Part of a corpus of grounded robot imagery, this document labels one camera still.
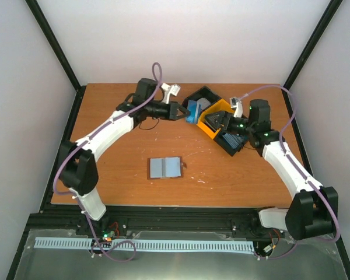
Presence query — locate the small circuit board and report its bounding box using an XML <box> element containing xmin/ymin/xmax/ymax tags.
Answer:
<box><xmin>102</xmin><ymin>222</ymin><xmax>120</xmax><ymax>242</ymax></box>

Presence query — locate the left black frame post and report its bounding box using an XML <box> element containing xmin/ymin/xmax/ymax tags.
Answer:
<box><xmin>24</xmin><ymin>0</ymin><xmax>82</xmax><ymax>91</ymax></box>

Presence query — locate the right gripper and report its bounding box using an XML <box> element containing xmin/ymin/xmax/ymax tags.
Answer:
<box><xmin>205</xmin><ymin>110</ymin><xmax>254</xmax><ymax>137</ymax></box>

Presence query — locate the black bin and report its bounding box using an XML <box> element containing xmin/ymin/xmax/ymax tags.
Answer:
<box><xmin>182</xmin><ymin>86</ymin><xmax>221</xmax><ymax>113</ymax></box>
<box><xmin>213</xmin><ymin>131</ymin><xmax>249</xmax><ymax>156</ymax></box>

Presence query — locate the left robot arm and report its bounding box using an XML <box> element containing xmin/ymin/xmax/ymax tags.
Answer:
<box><xmin>54</xmin><ymin>78</ymin><xmax>190</xmax><ymax>235</ymax></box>

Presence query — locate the black bin left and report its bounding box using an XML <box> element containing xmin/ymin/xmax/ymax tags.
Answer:
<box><xmin>182</xmin><ymin>86</ymin><xmax>221</xmax><ymax>113</ymax></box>

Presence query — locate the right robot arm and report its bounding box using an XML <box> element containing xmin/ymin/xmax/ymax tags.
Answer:
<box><xmin>205</xmin><ymin>99</ymin><xmax>340</xmax><ymax>242</ymax></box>

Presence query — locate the right black frame post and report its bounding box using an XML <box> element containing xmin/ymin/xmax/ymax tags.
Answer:
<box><xmin>281</xmin><ymin>0</ymin><xmax>344</xmax><ymax>90</ymax></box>

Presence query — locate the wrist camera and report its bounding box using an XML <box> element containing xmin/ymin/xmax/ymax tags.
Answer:
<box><xmin>160</xmin><ymin>83</ymin><xmax>181</xmax><ymax>104</ymax></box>
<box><xmin>230</xmin><ymin>97</ymin><xmax>243</xmax><ymax>118</ymax></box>

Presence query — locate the blue card stack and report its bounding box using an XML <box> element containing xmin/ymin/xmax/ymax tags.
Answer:
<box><xmin>222</xmin><ymin>133</ymin><xmax>246</xmax><ymax>149</ymax></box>

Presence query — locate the white card stack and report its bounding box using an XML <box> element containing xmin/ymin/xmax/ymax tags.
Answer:
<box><xmin>197</xmin><ymin>97</ymin><xmax>211</xmax><ymax>110</ymax></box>

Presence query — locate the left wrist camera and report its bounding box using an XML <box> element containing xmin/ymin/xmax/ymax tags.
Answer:
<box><xmin>160</xmin><ymin>83</ymin><xmax>181</xmax><ymax>104</ymax></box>

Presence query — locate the black frame post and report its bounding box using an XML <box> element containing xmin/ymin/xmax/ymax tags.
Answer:
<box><xmin>24</xmin><ymin>0</ymin><xmax>82</xmax><ymax>91</ymax></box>
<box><xmin>281</xmin><ymin>0</ymin><xmax>344</xmax><ymax>90</ymax></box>

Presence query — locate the right base connector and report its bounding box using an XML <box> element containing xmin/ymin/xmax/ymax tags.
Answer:
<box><xmin>263</xmin><ymin>244</ymin><xmax>276</xmax><ymax>255</ymax></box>

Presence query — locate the yellow bin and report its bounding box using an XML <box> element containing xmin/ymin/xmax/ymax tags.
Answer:
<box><xmin>197</xmin><ymin>99</ymin><xmax>234</xmax><ymax>139</ymax></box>

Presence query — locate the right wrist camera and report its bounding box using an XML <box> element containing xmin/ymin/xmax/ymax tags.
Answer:
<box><xmin>230</xmin><ymin>97</ymin><xmax>243</xmax><ymax>118</ymax></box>

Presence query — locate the black bin right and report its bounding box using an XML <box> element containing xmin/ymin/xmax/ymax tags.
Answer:
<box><xmin>213</xmin><ymin>131</ymin><xmax>249</xmax><ymax>156</ymax></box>

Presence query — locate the brown leather card holder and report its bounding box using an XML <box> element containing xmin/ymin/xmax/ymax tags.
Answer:
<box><xmin>147</xmin><ymin>156</ymin><xmax>187</xmax><ymax>180</ymax></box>

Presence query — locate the blue credit card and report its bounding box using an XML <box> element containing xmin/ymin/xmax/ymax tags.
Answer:
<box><xmin>185</xmin><ymin>100</ymin><xmax>202</xmax><ymax>124</ymax></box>

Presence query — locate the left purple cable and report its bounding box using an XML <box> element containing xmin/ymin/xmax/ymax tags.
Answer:
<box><xmin>52</xmin><ymin>61</ymin><xmax>164</xmax><ymax>262</ymax></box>

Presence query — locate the light blue cable duct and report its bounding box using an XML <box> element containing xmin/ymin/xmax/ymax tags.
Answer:
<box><xmin>33</xmin><ymin>237</ymin><xmax>254</xmax><ymax>254</ymax></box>

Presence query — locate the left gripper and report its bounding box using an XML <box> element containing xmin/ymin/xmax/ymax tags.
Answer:
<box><xmin>146</xmin><ymin>101</ymin><xmax>190</xmax><ymax>121</ymax></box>

